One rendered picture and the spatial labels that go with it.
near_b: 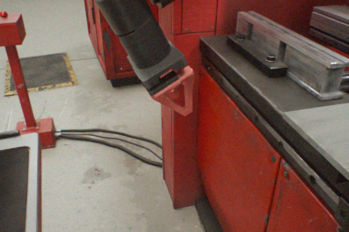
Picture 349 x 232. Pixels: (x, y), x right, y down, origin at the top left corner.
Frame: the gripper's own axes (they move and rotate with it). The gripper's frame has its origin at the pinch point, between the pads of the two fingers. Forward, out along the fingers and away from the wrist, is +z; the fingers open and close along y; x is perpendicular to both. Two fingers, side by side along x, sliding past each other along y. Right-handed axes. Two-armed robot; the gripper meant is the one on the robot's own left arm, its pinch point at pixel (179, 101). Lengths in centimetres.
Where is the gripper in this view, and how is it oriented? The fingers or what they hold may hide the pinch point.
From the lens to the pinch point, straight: 51.7
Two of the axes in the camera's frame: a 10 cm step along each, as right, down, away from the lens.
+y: -3.3, -4.8, 8.1
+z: 4.3, 6.9, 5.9
